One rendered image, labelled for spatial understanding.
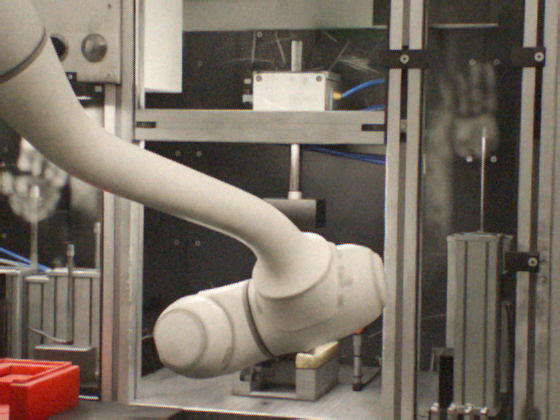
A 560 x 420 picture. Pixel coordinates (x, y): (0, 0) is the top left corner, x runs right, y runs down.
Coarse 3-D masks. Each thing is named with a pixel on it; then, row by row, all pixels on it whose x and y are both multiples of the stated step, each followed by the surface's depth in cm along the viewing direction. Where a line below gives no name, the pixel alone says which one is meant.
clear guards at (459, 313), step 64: (192, 0) 175; (256, 0) 172; (320, 0) 170; (384, 0) 167; (448, 0) 165; (512, 0) 163; (192, 64) 175; (256, 64) 173; (320, 64) 170; (448, 64) 165; (0, 128) 184; (192, 128) 176; (256, 128) 173; (320, 128) 171; (384, 128) 168; (448, 128) 166; (512, 128) 163; (0, 192) 185; (64, 192) 182; (448, 192) 166; (512, 192) 164; (0, 256) 185; (64, 256) 182; (448, 256) 167; (0, 320) 185; (64, 320) 183; (448, 320) 167; (512, 320) 165; (448, 384) 167; (512, 384) 165
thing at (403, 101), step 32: (128, 0) 178; (416, 0) 166; (128, 32) 178; (416, 32) 166; (128, 64) 178; (128, 96) 178; (416, 96) 167; (128, 128) 179; (416, 128) 167; (416, 160) 167; (416, 192) 167; (128, 224) 179; (416, 224) 168; (128, 256) 179; (384, 256) 169; (416, 256) 168; (128, 288) 180; (128, 320) 180; (384, 320) 169; (128, 352) 180; (384, 352) 170; (128, 384) 180; (384, 384) 170; (384, 416) 170
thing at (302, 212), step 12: (300, 144) 193; (300, 156) 193; (300, 168) 193; (300, 180) 193; (300, 192) 193; (276, 204) 192; (288, 204) 191; (300, 204) 191; (312, 204) 190; (324, 204) 195; (288, 216) 191; (300, 216) 191; (312, 216) 190; (324, 216) 195; (312, 228) 190
